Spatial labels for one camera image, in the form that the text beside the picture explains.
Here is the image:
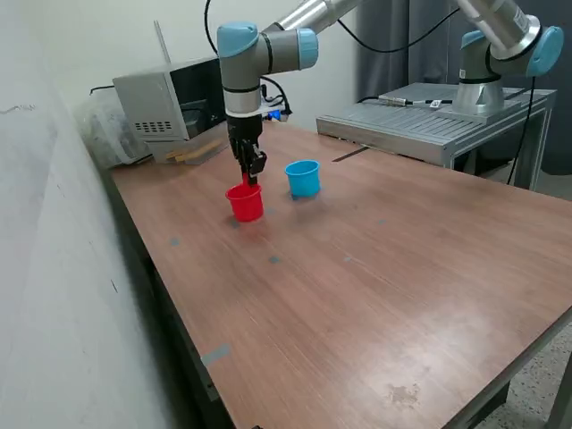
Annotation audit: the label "dark grey curtain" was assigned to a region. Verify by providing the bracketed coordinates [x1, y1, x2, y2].
[357, 0, 572, 180]

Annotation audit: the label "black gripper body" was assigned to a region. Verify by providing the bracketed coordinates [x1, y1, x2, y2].
[226, 114, 264, 148]

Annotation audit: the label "black tape strip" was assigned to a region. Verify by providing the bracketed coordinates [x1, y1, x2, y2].
[331, 147, 371, 163]

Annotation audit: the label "clear plastic bag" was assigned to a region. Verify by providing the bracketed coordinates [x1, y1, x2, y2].
[73, 96, 153, 169]

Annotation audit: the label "silver robot arm, blue joints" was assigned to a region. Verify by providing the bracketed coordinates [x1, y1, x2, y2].
[216, 0, 565, 118]

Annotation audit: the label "red plastic cup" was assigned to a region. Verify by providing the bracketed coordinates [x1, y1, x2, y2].
[224, 181, 265, 223]

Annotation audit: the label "aluminium robot base table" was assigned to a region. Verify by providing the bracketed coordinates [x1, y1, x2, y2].
[315, 81, 558, 191]

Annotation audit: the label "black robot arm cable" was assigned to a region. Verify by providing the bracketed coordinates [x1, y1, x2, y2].
[204, 0, 461, 115]

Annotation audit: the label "silver microwave oven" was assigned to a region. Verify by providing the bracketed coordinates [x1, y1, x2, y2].
[112, 56, 228, 143]

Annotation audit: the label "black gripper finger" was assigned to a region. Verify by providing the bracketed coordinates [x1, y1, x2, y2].
[231, 140, 249, 180]
[245, 141, 268, 188]

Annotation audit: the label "long grey-blue tape strip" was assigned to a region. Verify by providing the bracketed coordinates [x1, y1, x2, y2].
[199, 343, 232, 367]

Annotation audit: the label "black hanging cable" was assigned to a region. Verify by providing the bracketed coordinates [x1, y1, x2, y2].
[507, 73, 537, 185]

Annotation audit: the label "white thin rod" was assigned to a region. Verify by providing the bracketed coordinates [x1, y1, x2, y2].
[154, 20, 172, 66]

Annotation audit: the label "blue plastic cup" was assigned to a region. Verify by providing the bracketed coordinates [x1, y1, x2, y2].
[284, 159, 322, 198]

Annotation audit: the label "wooden stick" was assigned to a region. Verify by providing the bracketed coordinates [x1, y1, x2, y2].
[164, 138, 223, 160]
[173, 149, 215, 164]

